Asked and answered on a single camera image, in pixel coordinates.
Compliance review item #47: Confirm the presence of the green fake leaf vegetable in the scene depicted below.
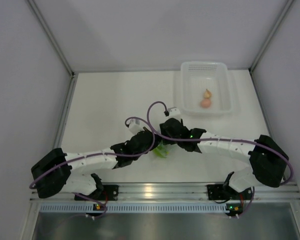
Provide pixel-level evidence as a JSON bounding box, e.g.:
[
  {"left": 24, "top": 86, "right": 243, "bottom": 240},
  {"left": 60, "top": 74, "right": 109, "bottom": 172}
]
[{"left": 152, "top": 143, "right": 169, "bottom": 159}]

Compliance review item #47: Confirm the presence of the pink fake egg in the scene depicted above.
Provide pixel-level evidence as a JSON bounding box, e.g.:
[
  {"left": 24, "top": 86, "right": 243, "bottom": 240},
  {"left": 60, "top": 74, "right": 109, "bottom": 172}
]
[{"left": 200, "top": 98, "right": 212, "bottom": 109}]

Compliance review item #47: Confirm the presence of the beige fake garlic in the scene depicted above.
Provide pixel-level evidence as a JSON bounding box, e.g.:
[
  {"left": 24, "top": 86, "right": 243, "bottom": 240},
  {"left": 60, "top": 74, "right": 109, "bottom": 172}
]
[{"left": 203, "top": 89, "right": 212, "bottom": 99}]

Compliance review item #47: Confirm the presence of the clear zip top bag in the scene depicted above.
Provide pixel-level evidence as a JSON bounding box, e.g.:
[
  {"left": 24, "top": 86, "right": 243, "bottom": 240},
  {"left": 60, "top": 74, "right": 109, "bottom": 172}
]
[{"left": 151, "top": 141, "right": 177, "bottom": 159}]

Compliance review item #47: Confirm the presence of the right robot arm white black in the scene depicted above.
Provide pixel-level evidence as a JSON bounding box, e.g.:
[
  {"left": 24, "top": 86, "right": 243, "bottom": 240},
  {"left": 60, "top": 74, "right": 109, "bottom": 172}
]
[{"left": 159, "top": 118, "right": 289, "bottom": 199}]

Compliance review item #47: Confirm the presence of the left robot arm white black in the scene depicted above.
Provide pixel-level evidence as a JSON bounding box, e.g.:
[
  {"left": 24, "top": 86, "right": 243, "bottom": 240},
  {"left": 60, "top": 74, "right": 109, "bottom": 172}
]
[{"left": 29, "top": 129, "right": 162, "bottom": 200}]

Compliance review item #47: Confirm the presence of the white plastic basket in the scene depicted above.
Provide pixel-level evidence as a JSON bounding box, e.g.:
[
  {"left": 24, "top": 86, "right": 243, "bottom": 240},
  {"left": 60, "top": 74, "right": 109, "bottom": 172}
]
[{"left": 179, "top": 61, "right": 234, "bottom": 116}]

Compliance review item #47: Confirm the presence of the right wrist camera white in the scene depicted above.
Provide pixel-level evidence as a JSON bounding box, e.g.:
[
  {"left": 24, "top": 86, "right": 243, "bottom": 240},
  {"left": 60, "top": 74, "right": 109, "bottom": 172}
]
[{"left": 164, "top": 107, "right": 182, "bottom": 121}]

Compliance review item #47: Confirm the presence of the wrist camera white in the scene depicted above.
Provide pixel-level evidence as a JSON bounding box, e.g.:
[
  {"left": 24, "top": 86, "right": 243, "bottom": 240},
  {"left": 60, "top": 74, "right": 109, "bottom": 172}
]
[
  {"left": 164, "top": 107, "right": 182, "bottom": 121},
  {"left": 127, "top": 118, "right": 143, "bottom": 135}
]

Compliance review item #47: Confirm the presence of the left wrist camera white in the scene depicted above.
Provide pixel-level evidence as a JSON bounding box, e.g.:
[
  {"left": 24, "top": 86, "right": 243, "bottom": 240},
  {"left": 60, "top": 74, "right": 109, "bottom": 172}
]
[{"left": 127, "top": 118, "right": 143, "bottom": 135}]

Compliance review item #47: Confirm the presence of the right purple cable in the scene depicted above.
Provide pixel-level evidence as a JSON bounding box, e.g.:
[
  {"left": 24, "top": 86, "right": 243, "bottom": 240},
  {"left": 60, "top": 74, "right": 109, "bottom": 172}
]
[{"left": 146, "top": 101, "right": 295, "bottom": 186}]

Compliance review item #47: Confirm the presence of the purple cable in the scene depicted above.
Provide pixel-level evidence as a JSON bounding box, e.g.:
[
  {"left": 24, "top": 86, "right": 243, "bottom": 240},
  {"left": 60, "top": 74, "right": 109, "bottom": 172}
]
[
  {"left": 29, "top": 116, "right": 156, "bottom": 190},
  {"left": 146, "top": 101, "right": 295, "bottom": 186}
]

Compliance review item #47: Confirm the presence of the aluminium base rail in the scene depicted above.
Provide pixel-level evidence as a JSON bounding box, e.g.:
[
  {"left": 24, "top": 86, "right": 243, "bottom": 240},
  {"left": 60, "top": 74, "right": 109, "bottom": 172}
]
[{"left": 29, "top": 181, "right": 300, "bottom": 202}]

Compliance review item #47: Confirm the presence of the white slotted cable duct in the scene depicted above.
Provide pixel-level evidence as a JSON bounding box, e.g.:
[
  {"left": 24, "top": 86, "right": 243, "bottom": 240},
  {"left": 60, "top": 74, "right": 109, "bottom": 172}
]
[{"left": 39, "top": 202, "right": 242, "bottom": 214}]

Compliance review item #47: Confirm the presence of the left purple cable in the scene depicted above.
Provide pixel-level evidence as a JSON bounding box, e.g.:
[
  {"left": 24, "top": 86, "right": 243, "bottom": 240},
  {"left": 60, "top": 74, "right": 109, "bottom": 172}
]
[{"left": 29, "top": 116, "right": 156, "bottom": 190}]

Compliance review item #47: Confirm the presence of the left aluminium frame post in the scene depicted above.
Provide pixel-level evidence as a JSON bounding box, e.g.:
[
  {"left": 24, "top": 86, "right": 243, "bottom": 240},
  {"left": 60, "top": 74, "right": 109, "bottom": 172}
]
[{"left": 25, "top": 0, "right": 75, "bottom": 77}]

